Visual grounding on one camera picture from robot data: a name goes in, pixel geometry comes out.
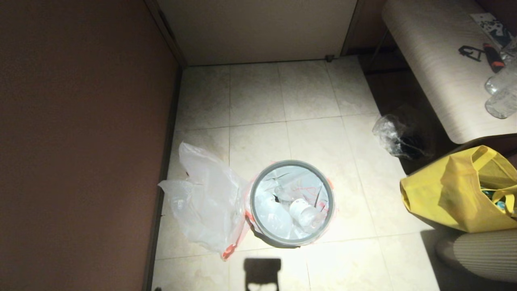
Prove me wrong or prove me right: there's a white red-printed trash bag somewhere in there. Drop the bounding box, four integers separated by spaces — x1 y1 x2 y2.
245 164 336 243

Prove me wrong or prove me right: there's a grey bin rim ring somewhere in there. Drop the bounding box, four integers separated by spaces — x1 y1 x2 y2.
250 160 335 246

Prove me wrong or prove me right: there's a white plastic bag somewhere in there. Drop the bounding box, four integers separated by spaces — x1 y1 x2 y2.
158 141 252 260

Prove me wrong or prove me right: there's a black round trash bin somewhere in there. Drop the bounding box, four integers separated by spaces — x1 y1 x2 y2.
247 210 324 249

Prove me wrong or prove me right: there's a crumpled clear plastic bag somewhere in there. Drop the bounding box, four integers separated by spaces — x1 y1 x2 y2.
372 114 429 160

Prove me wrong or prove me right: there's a yellow fabric tote bag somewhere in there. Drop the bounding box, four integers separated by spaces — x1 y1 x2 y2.
400 145 517 234

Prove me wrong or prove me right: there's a crushed clear plastic bottle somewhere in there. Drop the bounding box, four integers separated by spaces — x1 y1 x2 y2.
257 190 292 240

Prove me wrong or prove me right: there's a labelled clear plastic bottle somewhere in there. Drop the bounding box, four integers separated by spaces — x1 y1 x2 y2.
289 198 326 234

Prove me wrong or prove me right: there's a white door panel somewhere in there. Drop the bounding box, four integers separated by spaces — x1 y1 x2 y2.
156 0 359 66

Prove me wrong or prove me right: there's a beige wood-grain table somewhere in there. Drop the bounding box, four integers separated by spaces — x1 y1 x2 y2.
382 0 517 145

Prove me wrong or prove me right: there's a black metal clip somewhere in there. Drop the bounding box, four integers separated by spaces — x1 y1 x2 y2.
458 45 485 63

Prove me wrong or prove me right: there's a teal packaged item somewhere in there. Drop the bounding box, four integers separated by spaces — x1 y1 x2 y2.
480 187 507 213

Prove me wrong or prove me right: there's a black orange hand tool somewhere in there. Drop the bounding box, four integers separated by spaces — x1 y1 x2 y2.
483 42 506 74

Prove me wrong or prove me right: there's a beige ribbed stool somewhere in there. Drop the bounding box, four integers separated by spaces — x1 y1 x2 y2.
435 228 517 283

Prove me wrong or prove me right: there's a blue white printed paper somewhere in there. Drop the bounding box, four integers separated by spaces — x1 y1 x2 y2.
470 12 515 50

